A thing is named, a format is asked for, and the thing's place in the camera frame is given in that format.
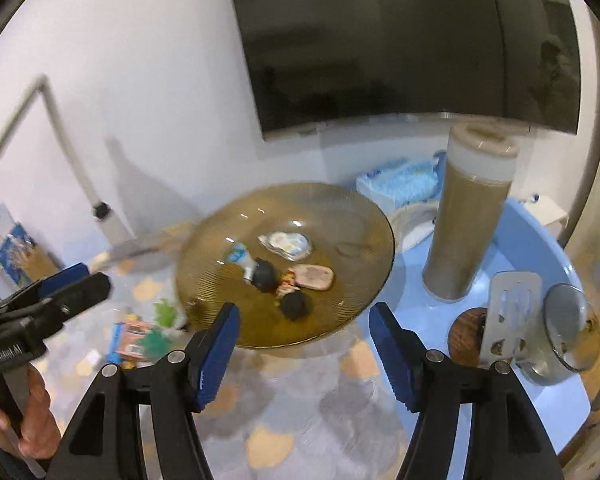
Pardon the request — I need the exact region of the white bowl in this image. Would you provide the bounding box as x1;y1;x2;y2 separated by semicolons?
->
389;202;440;257

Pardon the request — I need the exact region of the blue tissue pack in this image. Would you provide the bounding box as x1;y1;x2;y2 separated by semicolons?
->
355;156;444;212

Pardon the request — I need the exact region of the person's left hand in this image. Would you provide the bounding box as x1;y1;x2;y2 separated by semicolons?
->
0;364;62;461

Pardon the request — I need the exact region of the black-haired figurine with blue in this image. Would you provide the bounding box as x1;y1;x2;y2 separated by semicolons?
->
230;242;279;292

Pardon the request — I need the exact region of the white wall conduit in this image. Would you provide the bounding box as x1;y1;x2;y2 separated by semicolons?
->
0;74;127;242

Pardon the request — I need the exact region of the tall brown cylindrical container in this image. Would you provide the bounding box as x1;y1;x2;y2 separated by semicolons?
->
422;122;522;304

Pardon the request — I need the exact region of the blue rectangular box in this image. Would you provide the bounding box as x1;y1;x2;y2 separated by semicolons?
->
106;324;126;365

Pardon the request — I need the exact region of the round wooden coaster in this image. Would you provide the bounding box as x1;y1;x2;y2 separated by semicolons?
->
448;308;492;367

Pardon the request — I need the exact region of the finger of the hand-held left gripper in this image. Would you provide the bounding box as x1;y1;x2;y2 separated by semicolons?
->
0;272;112;337
0;262;92;313

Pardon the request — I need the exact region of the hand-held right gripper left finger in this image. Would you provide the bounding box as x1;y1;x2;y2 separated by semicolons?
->
45;302;242;480

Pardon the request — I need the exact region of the white and blue packet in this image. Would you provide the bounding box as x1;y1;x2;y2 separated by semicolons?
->
257;231;314;261

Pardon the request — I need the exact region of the black wall television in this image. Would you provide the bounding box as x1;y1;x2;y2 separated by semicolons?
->
226;0;582;142

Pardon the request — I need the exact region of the black-haired figurine with red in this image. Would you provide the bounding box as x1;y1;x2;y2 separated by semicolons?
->
276;269;314;321

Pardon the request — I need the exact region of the blue round table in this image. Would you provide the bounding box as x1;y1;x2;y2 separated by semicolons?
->
369;197;595;463

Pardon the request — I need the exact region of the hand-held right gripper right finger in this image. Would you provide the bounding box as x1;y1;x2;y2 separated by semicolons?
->
369;302;567;480

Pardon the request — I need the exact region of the pink wrapped snack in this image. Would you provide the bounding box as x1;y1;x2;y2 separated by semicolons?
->
292;263;335;291

